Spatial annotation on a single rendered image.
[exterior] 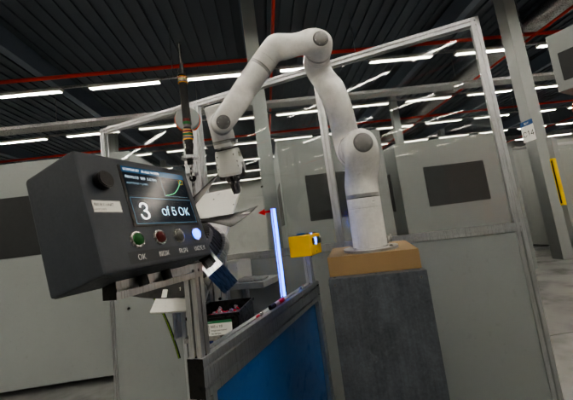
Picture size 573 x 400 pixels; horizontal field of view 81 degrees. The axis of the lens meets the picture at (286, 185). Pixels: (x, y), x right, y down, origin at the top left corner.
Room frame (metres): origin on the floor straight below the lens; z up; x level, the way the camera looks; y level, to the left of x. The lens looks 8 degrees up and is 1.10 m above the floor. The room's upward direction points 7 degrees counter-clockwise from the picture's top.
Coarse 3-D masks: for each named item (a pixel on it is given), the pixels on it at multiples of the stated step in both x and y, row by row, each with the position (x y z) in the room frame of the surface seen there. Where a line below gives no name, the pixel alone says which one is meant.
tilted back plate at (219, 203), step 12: (216, 192) 1.84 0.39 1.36; (228, 192) 1.81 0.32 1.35; (204, 204) 1.81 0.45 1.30; (216, 204) 1.78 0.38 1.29; (228, 204) 1.74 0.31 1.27; (204, 216) 1.75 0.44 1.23; (216, 216) 1.71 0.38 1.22; (228, 228) 1.63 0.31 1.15; (156, 300) 1.50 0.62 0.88; (168, 300) 1.47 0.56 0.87; (180, 300) 1.45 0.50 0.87; (156, 312) 1.46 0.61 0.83; (168, 312) 1.44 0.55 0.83
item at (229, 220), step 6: (252, 210) 1.31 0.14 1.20; (222, 216) 1.30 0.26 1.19; (228, 216) 1.29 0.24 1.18; (234, 216) 1.27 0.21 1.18; (240, 216) 1.26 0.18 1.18; (210, 222) 1.26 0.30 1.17; (216, 222) 1.25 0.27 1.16; (222, 222) 1.23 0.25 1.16; (228, 222) 1.23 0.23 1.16; (234, 222) 1.22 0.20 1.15
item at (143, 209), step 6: (132, 198) 0.55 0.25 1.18; (138, 198) 0.56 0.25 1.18; (144, 198) 0.57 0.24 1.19; (150, 198) 0.58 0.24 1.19; (132, 204) 0.54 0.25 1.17; (138, 204) 0.55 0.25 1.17; (144, 204) 0.57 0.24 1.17; (150, 204) 0.58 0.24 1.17; (138, 210) 0.55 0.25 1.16; (144, 210) 0.56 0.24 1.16; (150, 210) 0.57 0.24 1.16; (138, 216) 0.54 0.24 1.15; (144, 216) 0.56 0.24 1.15; (150, 216) 0.57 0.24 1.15; (156, 216) 0.58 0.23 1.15; (138, 222) 0.54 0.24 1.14; (144, 222) 0.55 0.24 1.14; (150, 222) 0.56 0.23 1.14; (156, 222) 0.58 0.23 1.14
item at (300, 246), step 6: (312, 234) 1.50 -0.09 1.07; (318, 234) 1.58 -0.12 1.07; (288, 240) 1.48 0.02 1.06; (294, 240) 1.47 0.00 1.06; (300, 240) 1.46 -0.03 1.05; (306, 240) 1.45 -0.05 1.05; (294, 246) 1.47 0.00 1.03; (300, 246) 1.46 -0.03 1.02; (306, 246) 1.46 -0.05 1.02; (312, 246) 1.47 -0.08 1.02; (318, 246) 1.55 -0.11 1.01; (294, 252) 1.47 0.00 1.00; (300, 252) 1.47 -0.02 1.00; (306, 252) 1.46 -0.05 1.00; (312, 252) 1.46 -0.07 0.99; (318, 252) 1.54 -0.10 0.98
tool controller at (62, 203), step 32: (64, 160) 0.48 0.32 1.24; (96, 160) 0.51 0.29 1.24; (32, 192) 0.50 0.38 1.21; (64, 192) 0.48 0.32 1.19; (96, 192) 0.49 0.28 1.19; (128, 192) 0.54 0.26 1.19; (160, 192) 0.61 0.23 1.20; (64, 224) 0.48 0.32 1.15; (96, 224) 0.47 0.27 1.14; (128, 224) 0.52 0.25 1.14; (160, 224) 0.59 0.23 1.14; (192, 224) 0.67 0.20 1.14; (64, 256) 0.48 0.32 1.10; (96, 256) 0.46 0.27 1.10; (128, 256) 0.50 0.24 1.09; (160, 256) 0.56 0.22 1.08; (192, 256) 0.64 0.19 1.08; (64, 288) 0.48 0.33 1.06; (96, 288) 0.55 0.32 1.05
